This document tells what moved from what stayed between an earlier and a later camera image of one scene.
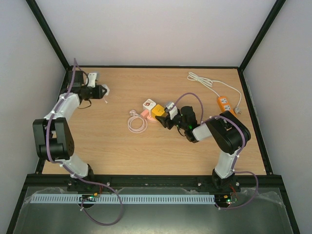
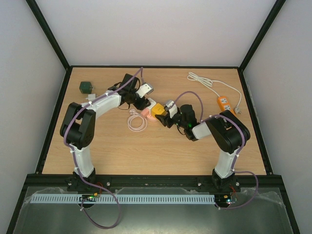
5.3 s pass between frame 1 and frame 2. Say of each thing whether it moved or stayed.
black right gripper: stayed
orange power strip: stayed
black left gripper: moved
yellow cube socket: stayed
